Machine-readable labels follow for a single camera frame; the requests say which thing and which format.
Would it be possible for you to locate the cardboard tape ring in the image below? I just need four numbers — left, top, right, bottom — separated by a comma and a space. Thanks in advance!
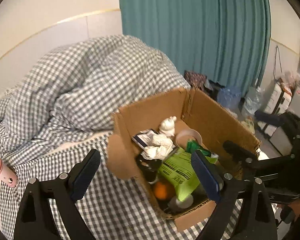
174, 128, 203, 150

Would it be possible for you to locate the silver foil snack packet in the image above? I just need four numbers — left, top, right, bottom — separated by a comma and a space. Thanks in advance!
132, 129, 159, 150

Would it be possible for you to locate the pink baby bottle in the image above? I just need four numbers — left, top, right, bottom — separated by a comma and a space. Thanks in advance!
0, 159, 17, 187

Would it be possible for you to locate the checked bed sheet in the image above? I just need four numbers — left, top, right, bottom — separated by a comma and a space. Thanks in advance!
0, 125, 243, 240

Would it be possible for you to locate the white suitcase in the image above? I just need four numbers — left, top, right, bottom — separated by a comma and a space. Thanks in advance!
263, 82, 292, 115

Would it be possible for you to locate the large clear water bottle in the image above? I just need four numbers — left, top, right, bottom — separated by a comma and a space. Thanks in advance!
241, 87, 263, 118

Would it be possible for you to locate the green plastic package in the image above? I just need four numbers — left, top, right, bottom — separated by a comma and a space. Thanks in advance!
159, 139, 219, 202

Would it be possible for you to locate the orange fruit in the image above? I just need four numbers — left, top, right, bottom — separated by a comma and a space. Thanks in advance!
152, 181, 175, 201

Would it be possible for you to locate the brown cardboard box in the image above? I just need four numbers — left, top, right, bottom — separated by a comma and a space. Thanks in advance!
107, 88, 261, 232

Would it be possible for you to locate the crumpled white paper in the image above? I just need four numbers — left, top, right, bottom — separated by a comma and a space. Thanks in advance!
141, 134, 175, 160

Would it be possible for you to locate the white toy figure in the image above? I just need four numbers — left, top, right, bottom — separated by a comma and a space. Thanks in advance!
159, 116, 177, 137

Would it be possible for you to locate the dark patterned bag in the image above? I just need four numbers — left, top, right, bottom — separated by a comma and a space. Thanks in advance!
184, 70, 207, 90

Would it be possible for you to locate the grey checked duvet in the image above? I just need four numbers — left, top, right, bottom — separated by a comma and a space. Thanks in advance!
0, 35, 189, 166

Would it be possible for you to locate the teal curtain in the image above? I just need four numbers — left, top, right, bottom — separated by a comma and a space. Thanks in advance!
120, 0, 271, 93

